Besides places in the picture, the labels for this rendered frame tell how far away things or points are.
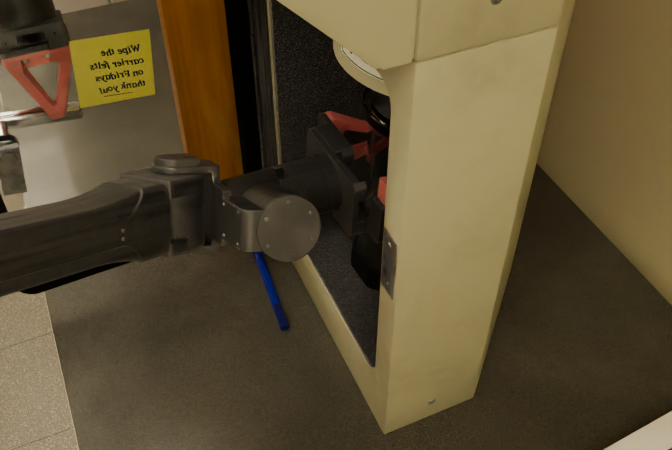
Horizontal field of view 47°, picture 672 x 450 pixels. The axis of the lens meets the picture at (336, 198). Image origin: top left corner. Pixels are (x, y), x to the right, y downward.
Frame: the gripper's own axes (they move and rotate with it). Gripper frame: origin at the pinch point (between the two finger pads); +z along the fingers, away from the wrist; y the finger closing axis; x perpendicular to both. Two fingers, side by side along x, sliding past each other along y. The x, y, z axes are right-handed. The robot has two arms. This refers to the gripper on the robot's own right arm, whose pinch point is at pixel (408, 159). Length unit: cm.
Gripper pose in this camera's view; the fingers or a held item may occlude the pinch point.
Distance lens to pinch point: 79.3
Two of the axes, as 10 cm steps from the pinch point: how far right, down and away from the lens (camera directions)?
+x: -0.5, 7.5, 6.6
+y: -4.5, -6.1, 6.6
